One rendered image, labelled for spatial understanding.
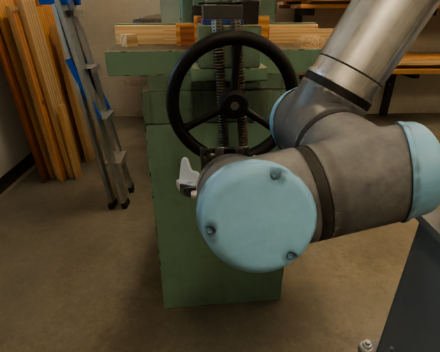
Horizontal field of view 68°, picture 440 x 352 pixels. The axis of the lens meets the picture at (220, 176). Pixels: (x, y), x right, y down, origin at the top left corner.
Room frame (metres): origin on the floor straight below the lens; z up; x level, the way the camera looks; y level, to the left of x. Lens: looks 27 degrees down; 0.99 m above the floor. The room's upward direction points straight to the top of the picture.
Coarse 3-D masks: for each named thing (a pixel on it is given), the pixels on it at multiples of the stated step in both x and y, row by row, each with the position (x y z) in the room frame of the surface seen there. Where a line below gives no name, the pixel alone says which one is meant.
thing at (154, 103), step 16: (144, 96) 0.86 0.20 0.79; (160, 96) 0.86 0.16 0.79; (192, 96) 0.87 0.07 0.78; (208, 96) 0.87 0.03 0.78; (256, 96) 0.88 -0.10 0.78; (272, 96) 0.89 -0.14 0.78; (144, 112) 0.86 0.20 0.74; (160, 112) 0.86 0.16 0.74; (192, 112) 0.87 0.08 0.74; (256, 112) 0.89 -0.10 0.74
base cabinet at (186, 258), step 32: (160, 128) 0.86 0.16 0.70; (256, 128) 0.89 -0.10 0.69; (160, 160) 0.86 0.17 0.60; (192, 160) 0.87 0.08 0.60; (160, 192) 0.86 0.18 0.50; (160, 224) 0.86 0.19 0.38; (192, 224) 0.86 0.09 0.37; (160, 256) 0.86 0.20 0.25; (192, 256) 0.86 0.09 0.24; (192, 288) 0.87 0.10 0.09; (224, 288) 0.88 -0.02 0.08; (256, 288) 0.89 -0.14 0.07
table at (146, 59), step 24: (120, 48) 0.91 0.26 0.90; (144, 48) 0.91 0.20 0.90; (168, 48) 0.91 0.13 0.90; (288, 48) 0.91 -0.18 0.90; (312, 48) 0.91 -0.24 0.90; (120, 72) 0.85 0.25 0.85; (144, 72) 0.86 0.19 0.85; (168, 72) 0.86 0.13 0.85; (192, 72) 0.77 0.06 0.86; (264, 72) 0.79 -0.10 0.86
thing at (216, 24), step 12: (216, 24) 0.76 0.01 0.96; (240, 24) 0.77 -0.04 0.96; (216, 48) 0.77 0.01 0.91; (216, 60) 0.77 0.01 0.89; (240, 60) 0.77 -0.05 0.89; (216, 72) 0.77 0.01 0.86; (240, 72) 0.77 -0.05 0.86; (240, 84) 0.76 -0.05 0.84; (240, 120) 0.76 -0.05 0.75; (240, 132) 0.76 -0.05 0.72; (228, 144) 0.76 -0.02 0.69; (240, 144) 0.76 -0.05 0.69
